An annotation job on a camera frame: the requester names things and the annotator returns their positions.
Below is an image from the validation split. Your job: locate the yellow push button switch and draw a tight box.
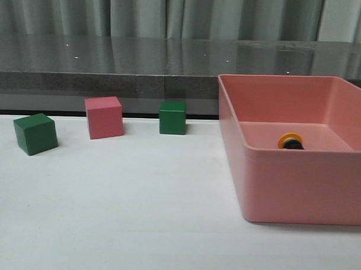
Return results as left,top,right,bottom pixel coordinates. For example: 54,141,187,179
277,132,304,150

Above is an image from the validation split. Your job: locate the right green wooden cube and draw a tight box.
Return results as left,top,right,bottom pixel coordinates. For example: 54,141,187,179
159,101,187,135

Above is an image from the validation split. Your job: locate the green wooden cube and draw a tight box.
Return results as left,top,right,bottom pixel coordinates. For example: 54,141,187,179
159,101,187,135
13,113,59,156

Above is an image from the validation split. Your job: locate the pink wooden cube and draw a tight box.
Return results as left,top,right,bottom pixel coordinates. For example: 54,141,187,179
84,96,124,140

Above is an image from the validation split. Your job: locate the left green wooden cube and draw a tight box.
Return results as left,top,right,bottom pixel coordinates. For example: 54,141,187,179
13,113,59,156

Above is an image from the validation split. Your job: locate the pink plastic bin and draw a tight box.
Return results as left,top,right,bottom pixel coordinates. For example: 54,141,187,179
218,74,361,226

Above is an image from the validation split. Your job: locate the dark glossy back table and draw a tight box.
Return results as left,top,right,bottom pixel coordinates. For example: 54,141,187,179
0,33,361,119

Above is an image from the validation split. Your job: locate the grey curtain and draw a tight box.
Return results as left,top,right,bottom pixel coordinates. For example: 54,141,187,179
0,0,361,43

